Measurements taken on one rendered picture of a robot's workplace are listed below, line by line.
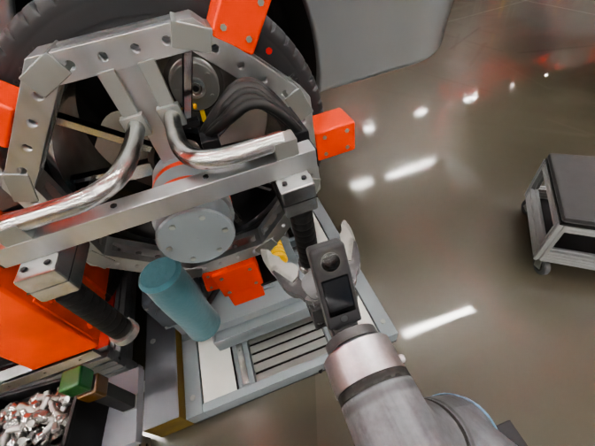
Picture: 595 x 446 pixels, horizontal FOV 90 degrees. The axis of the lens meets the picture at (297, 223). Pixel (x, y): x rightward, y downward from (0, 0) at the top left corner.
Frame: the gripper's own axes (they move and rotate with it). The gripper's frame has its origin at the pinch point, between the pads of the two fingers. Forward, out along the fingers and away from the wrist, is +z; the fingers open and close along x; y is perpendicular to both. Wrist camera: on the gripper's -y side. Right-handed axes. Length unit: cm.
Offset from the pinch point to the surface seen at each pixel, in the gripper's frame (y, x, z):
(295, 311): 66, -5, 21
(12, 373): 44, -89, 23
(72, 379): 17, -49, -1
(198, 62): -9, -8, 72
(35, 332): 17, -60, 13
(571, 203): 49, 100, 13
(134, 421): 38, -49, -5
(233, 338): 68, -30, 21
